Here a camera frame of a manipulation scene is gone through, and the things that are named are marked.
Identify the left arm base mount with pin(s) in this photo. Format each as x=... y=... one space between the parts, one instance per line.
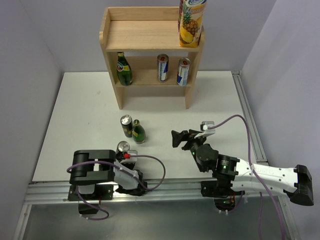
x=100 y=192

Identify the wooden two-tier shelf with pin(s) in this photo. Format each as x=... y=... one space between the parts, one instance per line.
x=146 y=29

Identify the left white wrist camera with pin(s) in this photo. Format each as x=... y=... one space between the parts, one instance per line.
x=129 y=157

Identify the green glass bottle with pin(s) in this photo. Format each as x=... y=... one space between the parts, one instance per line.
x=138 y=132
x=124 y=71

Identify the black can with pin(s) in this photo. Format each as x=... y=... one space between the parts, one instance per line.
x=122 y=147
x=127 y=125

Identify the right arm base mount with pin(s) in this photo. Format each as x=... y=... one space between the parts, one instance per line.
x=225 y=200

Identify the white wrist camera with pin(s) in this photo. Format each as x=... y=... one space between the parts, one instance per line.
x=207 y=128
x=129 y=157

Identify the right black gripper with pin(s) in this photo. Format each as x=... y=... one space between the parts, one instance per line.
x=185 y=135

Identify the silver red-top can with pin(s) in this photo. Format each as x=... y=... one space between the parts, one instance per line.
x=162 y=67
x=183 y=71

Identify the right side aluminium rail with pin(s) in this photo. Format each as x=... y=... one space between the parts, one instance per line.
x=257 y=146

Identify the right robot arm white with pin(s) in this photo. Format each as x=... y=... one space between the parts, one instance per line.
x=234 y=176

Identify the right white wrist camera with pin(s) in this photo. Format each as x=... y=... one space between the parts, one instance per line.
x=207 y=128

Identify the pineapple juice carton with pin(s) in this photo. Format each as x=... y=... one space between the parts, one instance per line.
x=191 y=14

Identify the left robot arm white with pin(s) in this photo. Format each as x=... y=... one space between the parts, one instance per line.
x=93 y=167

